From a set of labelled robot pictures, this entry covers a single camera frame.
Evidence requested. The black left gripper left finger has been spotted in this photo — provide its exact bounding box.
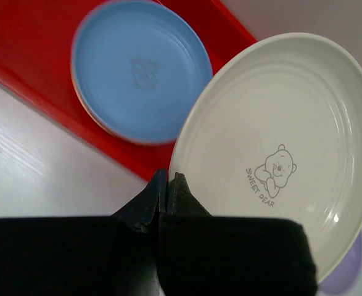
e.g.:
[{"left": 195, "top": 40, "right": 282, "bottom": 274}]
[{"left": 0, "top": 170, "right": 167, "bottom": 295}]

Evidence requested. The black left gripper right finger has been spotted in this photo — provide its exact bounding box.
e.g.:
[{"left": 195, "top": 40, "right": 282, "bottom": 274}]
[{"left": 157, "top": 173, "right": 318, "bottom": 295}]

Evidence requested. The purple plate back row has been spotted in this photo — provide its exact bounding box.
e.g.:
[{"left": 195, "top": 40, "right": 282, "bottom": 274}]
[{"left": 319, "top": 232, "right": 362, "bottom": 295}]

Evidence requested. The cream white plate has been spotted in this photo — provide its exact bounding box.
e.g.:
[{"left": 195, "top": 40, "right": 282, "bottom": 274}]
[{"left": 169, "top": 33, "right": 362, "bottom": 281}]

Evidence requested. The blue plate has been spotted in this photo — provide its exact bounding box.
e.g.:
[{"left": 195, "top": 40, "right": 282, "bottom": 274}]
[{"left": 71, "top": 1, "right": 213, "bottom": 145}]

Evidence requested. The red plastic bin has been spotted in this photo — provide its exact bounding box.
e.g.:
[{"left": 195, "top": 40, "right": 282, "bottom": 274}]
[{"left": 0, "top": 1, "right": 255, "bottom": 179}]

